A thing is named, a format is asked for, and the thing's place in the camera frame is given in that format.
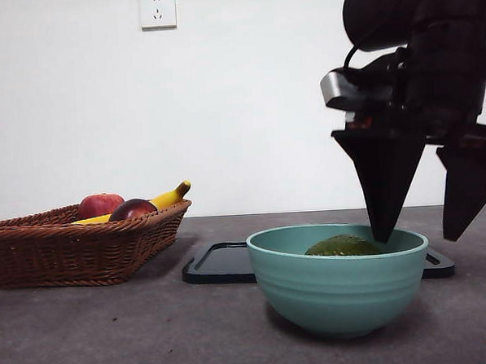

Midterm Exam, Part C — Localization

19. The yellow banana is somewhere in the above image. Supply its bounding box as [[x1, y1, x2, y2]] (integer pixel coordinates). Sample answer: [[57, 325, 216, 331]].
[[70, 179, 193, 226]]

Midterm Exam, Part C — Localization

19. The brown wicker basket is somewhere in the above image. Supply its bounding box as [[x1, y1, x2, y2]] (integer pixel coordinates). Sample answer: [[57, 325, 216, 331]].
[[0, 197, 196, 292]]

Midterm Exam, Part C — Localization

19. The dark red plum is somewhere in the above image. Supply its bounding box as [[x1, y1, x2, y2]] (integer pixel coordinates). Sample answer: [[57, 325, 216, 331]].
[[107, 197, 160, 222]]

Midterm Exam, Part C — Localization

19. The white wall socket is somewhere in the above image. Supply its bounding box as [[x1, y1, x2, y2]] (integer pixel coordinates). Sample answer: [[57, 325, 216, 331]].
[[139, 0, 178, 33]]

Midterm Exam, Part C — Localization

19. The green avocado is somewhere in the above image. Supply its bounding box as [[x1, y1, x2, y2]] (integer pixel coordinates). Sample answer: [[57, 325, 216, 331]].
[[303, 232, 383, 259]]

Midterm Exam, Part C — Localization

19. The black cable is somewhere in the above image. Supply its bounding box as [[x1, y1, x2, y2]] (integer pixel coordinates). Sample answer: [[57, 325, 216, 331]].
[[340, 45, 362, 71]]

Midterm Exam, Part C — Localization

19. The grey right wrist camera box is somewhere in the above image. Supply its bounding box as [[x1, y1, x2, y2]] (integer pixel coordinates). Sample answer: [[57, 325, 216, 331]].
[[318, 63, 403, 114]]

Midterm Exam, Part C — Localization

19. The dark rectangular tray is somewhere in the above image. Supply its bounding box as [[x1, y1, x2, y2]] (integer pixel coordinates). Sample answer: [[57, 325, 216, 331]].
[[179, 230, 457, 293]]

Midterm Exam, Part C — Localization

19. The light red apple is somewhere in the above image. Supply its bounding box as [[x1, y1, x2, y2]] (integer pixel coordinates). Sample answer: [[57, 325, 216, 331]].
[[78, 191, 127, 219]]

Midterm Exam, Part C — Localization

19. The teal ribbed bowl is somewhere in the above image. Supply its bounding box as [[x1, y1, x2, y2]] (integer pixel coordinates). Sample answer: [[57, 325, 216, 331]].
[[244, 218, 435, 344]]

